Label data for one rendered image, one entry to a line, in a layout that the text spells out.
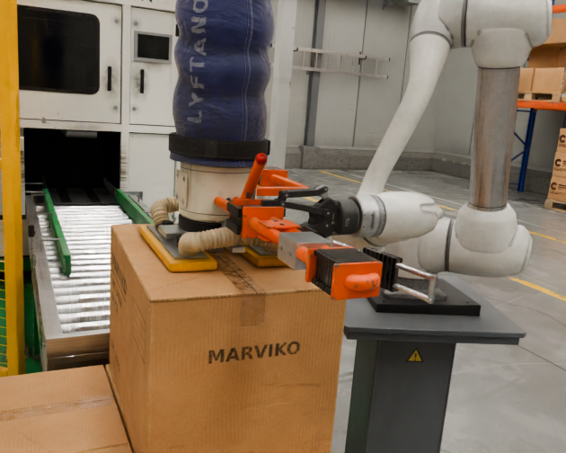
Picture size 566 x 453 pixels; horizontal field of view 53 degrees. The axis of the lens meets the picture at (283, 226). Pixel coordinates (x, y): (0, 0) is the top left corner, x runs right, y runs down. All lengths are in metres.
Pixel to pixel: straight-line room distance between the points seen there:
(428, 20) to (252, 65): 0.49
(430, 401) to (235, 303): 0.89
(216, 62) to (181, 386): 0.64
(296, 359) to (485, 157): 0.75
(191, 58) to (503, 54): 0.74
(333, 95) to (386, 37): 1.70
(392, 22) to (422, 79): 11.38
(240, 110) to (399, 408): 1.01
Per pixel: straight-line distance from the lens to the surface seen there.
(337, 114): 12.08
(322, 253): 0.80
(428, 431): 1.87
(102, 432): 1.43
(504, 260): 1.65
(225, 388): 1.16
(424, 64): 1.45
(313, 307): 1.16
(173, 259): 1.20
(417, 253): 1.67
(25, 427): 1.48
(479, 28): 1.51
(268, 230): 0.99
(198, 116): 1.23
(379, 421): 1.80
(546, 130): 11.52
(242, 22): 1.23
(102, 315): 2.08
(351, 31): 12.25
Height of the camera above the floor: 1.30
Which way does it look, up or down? 12 degrees down
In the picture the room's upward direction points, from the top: 4 degrees clockwise
